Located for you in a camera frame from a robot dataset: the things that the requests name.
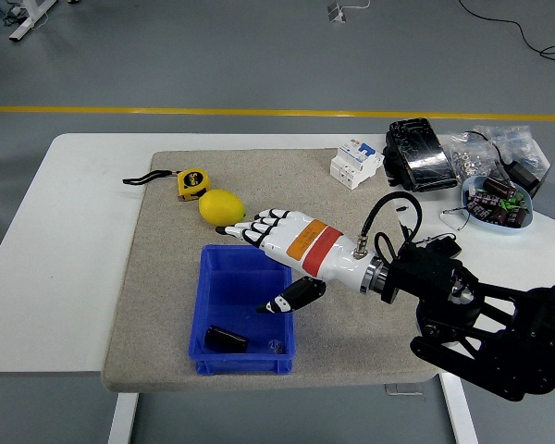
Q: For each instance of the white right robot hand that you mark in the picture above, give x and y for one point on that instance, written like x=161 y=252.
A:
x=314 y=250

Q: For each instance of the dark cylindrical battery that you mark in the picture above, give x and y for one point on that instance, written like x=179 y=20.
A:
x=225 y=341
x=498 y=187
x=480 y=204
x=517 y=218
x=498 y=216

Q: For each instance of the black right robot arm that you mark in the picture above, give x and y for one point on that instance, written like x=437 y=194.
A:
x=444 y=277

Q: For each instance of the blue plastic box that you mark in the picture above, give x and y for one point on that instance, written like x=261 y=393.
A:
x=240 y=296

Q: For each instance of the grey-brown mat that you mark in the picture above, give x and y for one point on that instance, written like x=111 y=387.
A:
x=351 y=333

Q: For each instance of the white circuit breaker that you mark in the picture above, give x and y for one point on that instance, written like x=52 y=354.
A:
x=353 y=164

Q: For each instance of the yellow lemon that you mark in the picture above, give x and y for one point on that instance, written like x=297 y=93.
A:
x=222 y=208

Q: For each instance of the small clear part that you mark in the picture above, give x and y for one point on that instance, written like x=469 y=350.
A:
x=275 y=345

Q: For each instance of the yellow tape measure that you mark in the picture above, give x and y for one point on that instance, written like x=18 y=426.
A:
x=193 y=184

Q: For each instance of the black glossy device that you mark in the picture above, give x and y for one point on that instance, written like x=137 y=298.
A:
x=421 y=155

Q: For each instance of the light blue bowl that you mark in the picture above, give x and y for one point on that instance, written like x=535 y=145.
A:
x=472 y=219

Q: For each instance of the clear bag of nuts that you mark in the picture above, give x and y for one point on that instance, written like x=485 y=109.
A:
x=469 y=155

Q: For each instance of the green connector pieces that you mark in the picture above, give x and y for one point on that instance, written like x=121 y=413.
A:
x=512 y=202

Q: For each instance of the clear bag of parts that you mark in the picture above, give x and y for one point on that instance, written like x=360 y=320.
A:
x=518 y=139

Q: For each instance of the white table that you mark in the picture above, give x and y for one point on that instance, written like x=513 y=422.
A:
x=51 y=277

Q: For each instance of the clear bracket under table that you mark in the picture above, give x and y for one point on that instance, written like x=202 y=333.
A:
x=402 y=392

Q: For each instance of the white metal frame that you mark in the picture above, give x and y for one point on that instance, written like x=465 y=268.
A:
x=25 y=23

